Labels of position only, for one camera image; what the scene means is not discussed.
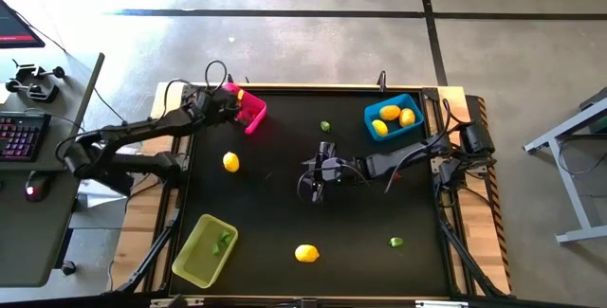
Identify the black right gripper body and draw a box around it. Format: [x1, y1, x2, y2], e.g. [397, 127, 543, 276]
[312, 141, 364, 204]

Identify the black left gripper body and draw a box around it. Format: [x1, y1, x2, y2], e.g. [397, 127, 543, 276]
[201, 87, 241, 127]

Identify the blue plastic basket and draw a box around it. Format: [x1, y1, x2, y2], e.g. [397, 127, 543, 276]
[363, 92, 425, 143]

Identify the pink plastic basket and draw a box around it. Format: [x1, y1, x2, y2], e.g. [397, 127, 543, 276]
[221, 82, 268, 136]

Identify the wooden workbench table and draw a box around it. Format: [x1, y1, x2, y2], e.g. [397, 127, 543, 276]
[111, 82, 513, 299]

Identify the yellow-green plastic basket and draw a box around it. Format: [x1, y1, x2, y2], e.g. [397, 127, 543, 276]
[171, 213, 239, 290]

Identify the hazard striped edge strip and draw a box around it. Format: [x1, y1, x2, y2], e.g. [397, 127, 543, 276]
[467, 94, 513, 295]

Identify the black computer mouse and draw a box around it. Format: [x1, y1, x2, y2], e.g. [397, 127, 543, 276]
[24, 170, 53, 204]

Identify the black backlit keyboard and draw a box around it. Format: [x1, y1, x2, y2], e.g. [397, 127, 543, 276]
[0, 112, 52, 163]

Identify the black computer monitor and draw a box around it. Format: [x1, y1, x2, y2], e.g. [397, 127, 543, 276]
[0, 0, 46, 50]

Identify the grey desk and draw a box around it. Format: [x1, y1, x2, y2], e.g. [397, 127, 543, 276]
[0, 51, 106, 288]

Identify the black looped gripper cable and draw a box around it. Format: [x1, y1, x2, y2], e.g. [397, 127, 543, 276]
[296, 163, 371, 204]

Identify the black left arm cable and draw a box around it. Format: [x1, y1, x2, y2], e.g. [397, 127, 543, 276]
[163, 59, 230, 119]

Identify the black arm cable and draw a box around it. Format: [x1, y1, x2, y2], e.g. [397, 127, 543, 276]
[383, 98, 459, 194]
[163, 59, 230, 119]

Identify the black desk cable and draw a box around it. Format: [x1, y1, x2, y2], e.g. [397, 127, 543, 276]
[92, 87, 129, 127]

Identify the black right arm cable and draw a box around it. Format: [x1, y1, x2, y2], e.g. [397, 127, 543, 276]
[383, 98, 459, 194]

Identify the black diagonal frame strut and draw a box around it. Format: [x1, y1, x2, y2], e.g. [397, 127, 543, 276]
[116, 206, 181, 295]
[435, 193, 497, 299]

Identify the silver metal bracket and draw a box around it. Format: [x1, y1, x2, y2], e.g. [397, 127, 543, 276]
[150, 297, 205, 308]
[415, 299, 469, 308]

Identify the black coiled cable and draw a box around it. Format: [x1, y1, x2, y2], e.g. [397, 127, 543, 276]
[557, 135, 607, 176]

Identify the grey metal table frame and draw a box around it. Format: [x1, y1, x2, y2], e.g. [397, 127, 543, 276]
[523, 87, 607, 245]

